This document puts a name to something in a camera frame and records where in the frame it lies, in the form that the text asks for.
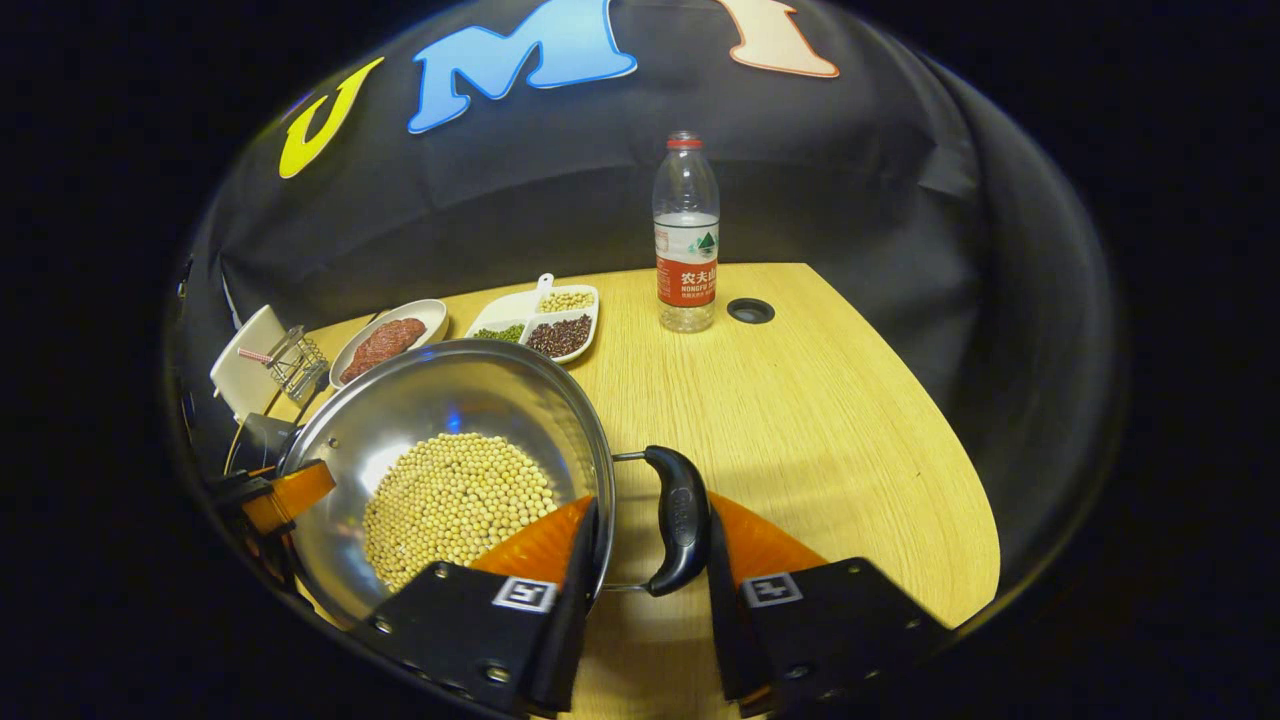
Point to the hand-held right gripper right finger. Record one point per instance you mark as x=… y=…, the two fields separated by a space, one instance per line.
x=725 y=620

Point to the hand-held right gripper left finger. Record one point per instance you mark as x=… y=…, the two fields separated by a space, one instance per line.
x=575 y=620

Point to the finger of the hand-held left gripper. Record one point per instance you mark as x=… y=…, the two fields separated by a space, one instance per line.
x=290 y=492

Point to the black induction cooktop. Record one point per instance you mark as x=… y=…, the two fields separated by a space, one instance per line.
x=260 y=440

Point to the white toaster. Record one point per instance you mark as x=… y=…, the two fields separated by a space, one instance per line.
x=245 y=372

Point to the pile of yellow soybeans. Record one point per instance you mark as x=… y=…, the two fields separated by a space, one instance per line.
x=450 y=500

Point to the raw red meat slice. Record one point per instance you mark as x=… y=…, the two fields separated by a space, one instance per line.
x=385 y=340

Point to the white oval plate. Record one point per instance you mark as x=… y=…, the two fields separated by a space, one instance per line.
x=427 y=311

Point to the white divided bean dish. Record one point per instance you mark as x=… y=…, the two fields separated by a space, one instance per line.
x=520 y=305

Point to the clear water bottle red label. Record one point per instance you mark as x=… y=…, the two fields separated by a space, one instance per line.
x=686 y=250

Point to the black backdrop cloth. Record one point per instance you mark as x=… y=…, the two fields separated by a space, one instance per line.
x=560 y=170

